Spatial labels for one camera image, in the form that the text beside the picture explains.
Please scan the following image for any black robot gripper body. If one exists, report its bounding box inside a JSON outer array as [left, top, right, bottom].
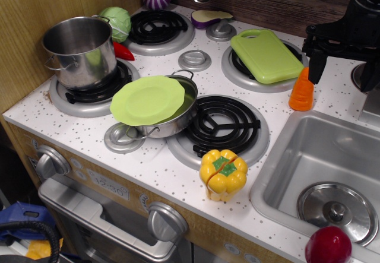
[[302, 14, 379, 61]]

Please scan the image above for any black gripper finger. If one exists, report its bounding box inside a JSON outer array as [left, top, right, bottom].
[[360, 58, 379, 92], [308, 49, 328, 84]]

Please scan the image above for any orange toy carrot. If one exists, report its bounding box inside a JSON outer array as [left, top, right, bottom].
[[289, 67, 314, 111]]

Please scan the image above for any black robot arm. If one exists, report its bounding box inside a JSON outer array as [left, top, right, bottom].
[[302, 0, 379, 92]]

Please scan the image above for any green plastic cutting board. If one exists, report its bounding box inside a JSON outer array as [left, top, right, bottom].
[[230, 29, 304, 84]]

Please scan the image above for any back right black burner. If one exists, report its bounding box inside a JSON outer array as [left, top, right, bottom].
[[221, 46, 297, 93]]

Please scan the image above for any black burner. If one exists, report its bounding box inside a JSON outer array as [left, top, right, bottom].
[[221, 46, 297, 93], [166, 94, 271, 171], [122, 10, 195, 56], [49, 59, 140, 118]]

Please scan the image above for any silver toy sink basin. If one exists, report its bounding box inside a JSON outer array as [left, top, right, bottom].
[[250, 111, 379, 262]]

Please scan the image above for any silver stovetop knob back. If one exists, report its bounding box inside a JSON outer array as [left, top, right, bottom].
[[206, 19, 237, 42]]

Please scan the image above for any silver stovetop knob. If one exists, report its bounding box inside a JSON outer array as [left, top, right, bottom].
[[178, 50, 212, 72], [206, 19, 237, 42], [104, 123, 145, 154]]

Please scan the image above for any front right black burner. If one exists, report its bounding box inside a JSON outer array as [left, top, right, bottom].
[[166, 94, 271, 171]]

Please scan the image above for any purple toy eggplant half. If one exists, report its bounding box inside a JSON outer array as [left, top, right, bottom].
[[191, 10, 233, 28]]

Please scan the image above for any silver stovetop knob centre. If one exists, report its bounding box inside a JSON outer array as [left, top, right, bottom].
[[178, 50, 212, 72]]

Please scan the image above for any steel pot lid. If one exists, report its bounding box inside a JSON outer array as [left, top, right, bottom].
[[297, 182, 379, 246]]

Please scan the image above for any yellow toy bell pepper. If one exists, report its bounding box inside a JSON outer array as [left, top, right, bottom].
[[199, 150, 248, 202]]

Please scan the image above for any shallow steel pan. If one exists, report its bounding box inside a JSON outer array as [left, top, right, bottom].
[[125, 69, 198, 140]]

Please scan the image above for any back left black burner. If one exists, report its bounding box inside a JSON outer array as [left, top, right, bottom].
[[122, 10, 195, 56]]

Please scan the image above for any red toy apple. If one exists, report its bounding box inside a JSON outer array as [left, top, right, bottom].
[[305, 226, 352, 262]]

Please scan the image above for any light green plastic plate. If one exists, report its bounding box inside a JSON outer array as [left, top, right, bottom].
[[110, 75, 185, 126]]

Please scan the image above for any red toy chili pepper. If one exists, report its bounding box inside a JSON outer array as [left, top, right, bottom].
[[113, 42, 135, 61]]

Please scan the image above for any green toy cabbage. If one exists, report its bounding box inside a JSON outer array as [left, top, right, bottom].
[[99, 7, 132, 43]]

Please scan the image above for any silver stovetop knob front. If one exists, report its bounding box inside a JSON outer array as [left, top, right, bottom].
[[104, 123, 145, 154]]

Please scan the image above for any right silver oven dial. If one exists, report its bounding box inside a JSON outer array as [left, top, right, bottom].
[[147, 201, 188, 243]]

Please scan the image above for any silver oven dial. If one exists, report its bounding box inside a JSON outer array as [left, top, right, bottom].
[[147, 201, 188, 243], [36, 145, 71, 179]]

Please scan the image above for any front left black burner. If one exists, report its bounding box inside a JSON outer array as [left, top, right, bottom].
[[49, 59, 140, 118]]

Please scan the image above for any tall steel stock pot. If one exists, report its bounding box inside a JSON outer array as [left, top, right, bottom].
[[42, 17, 118, 90]]

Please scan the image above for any toy oven clock display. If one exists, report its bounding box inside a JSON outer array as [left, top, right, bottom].
[[87, 169, 130, 201]]

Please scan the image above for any left silver oven dial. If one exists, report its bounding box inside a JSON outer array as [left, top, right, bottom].
[[36, 145, 71, 179]]

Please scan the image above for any blue plastic object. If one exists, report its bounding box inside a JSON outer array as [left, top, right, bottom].
[[1, 202, 56, 241]]

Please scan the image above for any yellow cloth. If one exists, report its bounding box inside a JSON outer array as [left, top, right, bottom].
[[26, 240, 51, 260]]

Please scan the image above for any silver oven door handle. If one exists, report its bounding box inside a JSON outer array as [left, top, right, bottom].
[[39, 179, 181, 262]]

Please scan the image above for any black cable hose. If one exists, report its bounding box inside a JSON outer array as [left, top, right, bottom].
[[0, 220, 61, 263]]

